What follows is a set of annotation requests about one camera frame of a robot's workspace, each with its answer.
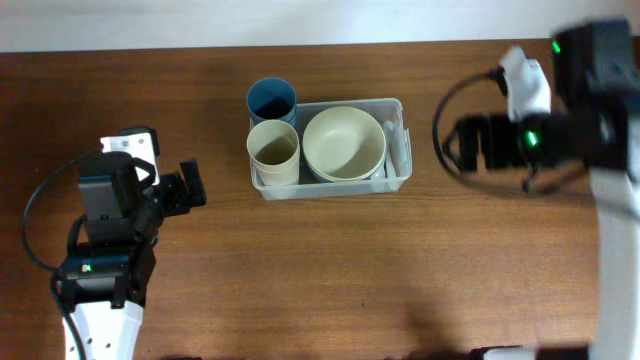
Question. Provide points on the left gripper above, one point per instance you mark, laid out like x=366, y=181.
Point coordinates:
x=180, y=201

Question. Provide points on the clear plastic storage container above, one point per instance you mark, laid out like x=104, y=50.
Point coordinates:
x=384, y=110

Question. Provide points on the cream cup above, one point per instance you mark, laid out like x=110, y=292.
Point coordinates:
x=273, y=146
x=282, y=178

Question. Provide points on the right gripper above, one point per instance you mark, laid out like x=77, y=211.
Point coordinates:
x=495, y=132

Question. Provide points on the cream bowl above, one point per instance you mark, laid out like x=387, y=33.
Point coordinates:
x=343, y=129
x=342, y=167

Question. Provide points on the blue bowl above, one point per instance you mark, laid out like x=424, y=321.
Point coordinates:
x=316, y=176

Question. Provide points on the blue cup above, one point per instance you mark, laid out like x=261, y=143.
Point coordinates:
x=272, y=98

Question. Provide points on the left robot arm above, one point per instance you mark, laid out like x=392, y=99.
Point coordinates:
x=101, y=285

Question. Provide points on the white plastic spoon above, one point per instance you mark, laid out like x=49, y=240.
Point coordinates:
x=395, y=137

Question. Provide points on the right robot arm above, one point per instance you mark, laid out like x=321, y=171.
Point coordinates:
x=582, y=121

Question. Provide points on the white plastic fork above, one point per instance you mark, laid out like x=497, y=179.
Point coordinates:
x=389, y=166

